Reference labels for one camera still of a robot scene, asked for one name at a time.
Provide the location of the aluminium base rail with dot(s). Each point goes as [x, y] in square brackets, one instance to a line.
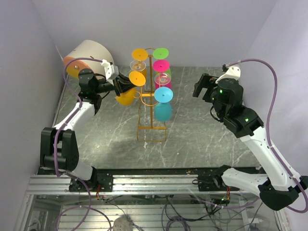
[122, 185]

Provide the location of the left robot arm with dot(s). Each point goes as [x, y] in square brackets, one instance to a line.
[58, 145]

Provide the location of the blue plastic wine glass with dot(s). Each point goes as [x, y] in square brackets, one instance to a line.
[163, 110]

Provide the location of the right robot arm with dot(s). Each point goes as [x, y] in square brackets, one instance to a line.
[280, 185]

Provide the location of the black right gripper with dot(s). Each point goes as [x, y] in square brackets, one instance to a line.
[208, 81]

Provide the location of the gold wire glass rack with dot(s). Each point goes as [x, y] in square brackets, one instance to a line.
[149, 130]

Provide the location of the clear wine glass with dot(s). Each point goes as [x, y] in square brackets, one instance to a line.
[183, 106]
[162, 78]
[137, 65]

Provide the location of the green plastic wine glass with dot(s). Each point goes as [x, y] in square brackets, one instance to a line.
[161, 56]

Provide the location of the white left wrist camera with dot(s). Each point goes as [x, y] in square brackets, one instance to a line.
[111, 71]

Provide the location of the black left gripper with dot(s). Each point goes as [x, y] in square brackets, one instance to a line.
[119, 87]

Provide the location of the pink plastic wine glass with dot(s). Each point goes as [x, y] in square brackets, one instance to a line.
[168, 85]

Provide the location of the orange wine glass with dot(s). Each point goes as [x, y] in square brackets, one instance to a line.
[139, 54]
[136, 78]

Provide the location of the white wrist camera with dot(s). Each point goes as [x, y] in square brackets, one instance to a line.
[230, 71]
[111, 71]

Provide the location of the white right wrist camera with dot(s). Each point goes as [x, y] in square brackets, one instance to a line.
[230, 71]

